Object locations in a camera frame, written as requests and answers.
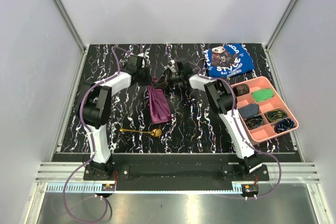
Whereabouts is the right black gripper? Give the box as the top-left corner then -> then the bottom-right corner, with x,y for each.
152,68 -> 183,90

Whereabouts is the magenta cloth napkin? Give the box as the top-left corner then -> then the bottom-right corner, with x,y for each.
147,78 -> 172,124

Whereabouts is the gold spoon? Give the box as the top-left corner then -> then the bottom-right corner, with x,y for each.
119,129 -> 162,137

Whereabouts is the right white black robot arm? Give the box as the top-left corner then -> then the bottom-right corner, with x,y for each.
154,61 -> 262,180

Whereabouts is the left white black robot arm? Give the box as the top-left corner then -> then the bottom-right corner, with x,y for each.
78,55 -> 152,180

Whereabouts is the blue printed cloth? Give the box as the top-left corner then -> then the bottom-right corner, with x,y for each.
203,43 -> 255,78

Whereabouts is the dark brown object in tray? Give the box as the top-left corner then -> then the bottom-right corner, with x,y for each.
233,83 -> 250,97

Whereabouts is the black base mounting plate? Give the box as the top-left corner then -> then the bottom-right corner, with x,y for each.
83,161 -> 269,194

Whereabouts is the grey cloth in tray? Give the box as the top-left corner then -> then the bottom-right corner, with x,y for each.
238,103 -> 259,119

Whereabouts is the green object in tray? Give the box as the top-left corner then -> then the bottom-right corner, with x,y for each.
252,89 -> 274,102

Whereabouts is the pink compartment tray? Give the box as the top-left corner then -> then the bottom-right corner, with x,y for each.
233,77 -> 299,145

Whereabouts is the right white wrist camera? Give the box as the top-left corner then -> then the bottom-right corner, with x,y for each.
167,60 -> 178,73

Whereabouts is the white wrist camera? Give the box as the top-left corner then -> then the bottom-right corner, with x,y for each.
138,54 -> 147,68
167,60 -> 178,73

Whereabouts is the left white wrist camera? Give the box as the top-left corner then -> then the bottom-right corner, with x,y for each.
138,54 -> 147,68

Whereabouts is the left aluminium frame post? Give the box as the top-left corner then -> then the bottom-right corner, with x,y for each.
52,0 -> 86,52

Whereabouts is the aluminium frame post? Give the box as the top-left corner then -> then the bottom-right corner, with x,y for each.
52,0 -> 86,52
265,0 -> 299,50

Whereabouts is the yellow black cable bundle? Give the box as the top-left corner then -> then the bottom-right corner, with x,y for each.
264,110 -> 288,123

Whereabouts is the blue black cable bundle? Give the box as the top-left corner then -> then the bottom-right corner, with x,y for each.
274,118 -> 295,133

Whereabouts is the front aluminium rail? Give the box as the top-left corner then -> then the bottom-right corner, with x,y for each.
36,162 -> 320,184

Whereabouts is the right aluminium frame post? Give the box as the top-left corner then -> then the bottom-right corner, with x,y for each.
265,0 -> 299,50

